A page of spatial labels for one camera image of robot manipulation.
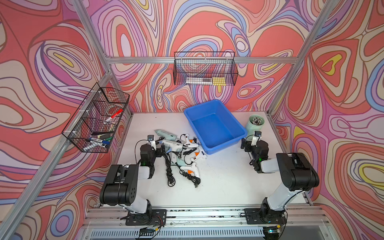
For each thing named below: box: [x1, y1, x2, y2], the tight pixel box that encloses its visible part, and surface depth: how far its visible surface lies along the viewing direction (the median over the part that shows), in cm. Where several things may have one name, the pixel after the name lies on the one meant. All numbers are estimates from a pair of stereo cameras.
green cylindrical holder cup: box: [246, 114, 265, 138], surface depth 95 cm
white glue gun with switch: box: [183, 134, 199, 147], surface depth 101 cm
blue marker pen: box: [88, 137, 111, 145], surface depth 70 cm
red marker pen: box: [105, 108, 124, 122], surface depth 78 cm
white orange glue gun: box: [191, 149, 208, 162], surface depth 97 cm
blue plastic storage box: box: [183, 99, 248, 155], surface depth 110 cm
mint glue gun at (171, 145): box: [158, 139, 186, 154], surface depth 97 cm
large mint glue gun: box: [154, 129, 177, 141], surface depth 103 cm
